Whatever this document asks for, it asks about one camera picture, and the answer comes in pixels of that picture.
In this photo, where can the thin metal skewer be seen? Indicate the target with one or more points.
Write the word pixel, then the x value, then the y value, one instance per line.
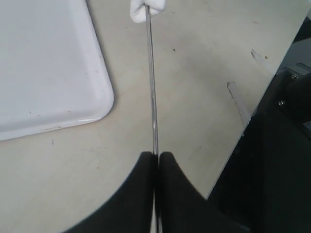
pixel 154 112

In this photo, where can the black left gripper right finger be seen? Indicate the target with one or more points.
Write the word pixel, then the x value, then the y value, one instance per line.
pixel 182 208

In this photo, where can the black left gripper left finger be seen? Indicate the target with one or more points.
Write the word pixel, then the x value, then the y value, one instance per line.
pixel 130 208

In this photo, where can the white marshmallow piece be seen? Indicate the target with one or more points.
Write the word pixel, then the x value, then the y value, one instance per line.
pixel 138 9

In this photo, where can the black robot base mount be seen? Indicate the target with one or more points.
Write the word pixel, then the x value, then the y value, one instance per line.
pixel 265 186

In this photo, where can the white plastic tray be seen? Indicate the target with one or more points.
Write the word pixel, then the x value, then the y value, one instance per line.
pixel 52 71

